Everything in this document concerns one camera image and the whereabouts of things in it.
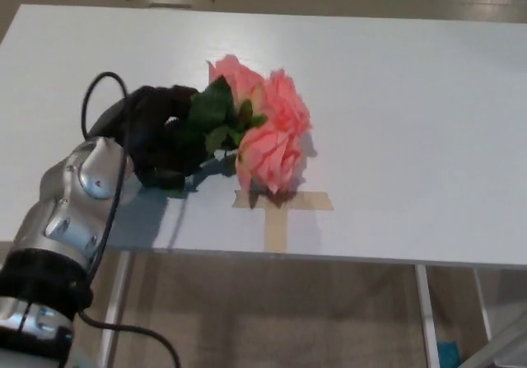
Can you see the teal floor object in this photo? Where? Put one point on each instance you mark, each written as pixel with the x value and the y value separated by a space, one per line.
pixel 448 348

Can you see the white table leg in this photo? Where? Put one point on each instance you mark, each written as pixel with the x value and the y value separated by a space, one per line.
pixel 117 302
pixel 426 314
pixel 482 302

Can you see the beige tape cross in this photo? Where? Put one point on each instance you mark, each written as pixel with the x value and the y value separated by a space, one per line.
pixel 276 228

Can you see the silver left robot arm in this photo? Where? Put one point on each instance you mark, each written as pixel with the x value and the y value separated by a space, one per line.
pixel 62 203

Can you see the pink artificial rose bouquet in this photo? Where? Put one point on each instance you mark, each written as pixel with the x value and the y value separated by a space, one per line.
pixel 280 137

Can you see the grey metal frame bar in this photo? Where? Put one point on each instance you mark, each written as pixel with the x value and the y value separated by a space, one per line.
pixel 508 343

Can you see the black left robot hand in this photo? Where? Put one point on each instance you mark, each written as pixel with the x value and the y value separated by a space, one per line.
pixel 144 129

